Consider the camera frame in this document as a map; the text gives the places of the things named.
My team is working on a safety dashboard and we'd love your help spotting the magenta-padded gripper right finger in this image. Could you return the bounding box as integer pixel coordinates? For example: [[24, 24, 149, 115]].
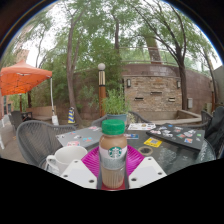
[[125, 145, 168, 190]]

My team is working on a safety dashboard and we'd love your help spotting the green plant in teal pot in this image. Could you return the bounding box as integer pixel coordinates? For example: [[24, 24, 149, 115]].
[[101, 87, 132, 126]]

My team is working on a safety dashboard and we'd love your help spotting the orange canopy tent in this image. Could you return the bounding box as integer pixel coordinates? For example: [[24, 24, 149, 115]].
[[0, 59, 54, 97]]

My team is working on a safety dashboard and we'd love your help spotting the yellow sticker card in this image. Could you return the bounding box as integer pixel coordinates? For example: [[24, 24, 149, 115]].
[[143, 137, 163, 148]]

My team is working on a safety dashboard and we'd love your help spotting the wooden lamp post, white globe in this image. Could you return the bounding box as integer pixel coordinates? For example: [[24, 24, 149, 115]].
[[97, 62, 107, 118]]

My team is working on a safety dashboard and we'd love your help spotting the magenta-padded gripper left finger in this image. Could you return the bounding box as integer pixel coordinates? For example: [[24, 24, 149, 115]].
[[60, 145, 101, 190]]

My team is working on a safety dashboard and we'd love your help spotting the white sticker sheet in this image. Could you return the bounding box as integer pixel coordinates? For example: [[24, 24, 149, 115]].
[[127, 122, 157, 132]]

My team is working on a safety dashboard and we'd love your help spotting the white ceramic mug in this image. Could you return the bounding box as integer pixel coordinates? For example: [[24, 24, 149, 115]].
[[45, 145, 89, 176]]

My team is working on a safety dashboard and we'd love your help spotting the blue yellow striped cone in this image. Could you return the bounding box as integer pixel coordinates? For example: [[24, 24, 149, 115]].
[[67, 106, 76, 124]]

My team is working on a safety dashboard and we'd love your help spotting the green-capped coffee drink bottle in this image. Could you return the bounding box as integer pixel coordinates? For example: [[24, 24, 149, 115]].
[[98, 119, 129, 190]]

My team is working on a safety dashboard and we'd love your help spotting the black laptop with stickers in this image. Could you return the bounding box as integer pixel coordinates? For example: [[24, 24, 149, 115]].
[[145, 123, 206, 151]]

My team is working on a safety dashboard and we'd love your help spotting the small tape roll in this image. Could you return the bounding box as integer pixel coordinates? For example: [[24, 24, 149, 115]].
[[138, 145, 154, 157]]

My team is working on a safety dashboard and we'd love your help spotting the grey laptop with stickers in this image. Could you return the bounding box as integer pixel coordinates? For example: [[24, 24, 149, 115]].
[[55, 125, 104, 148]]

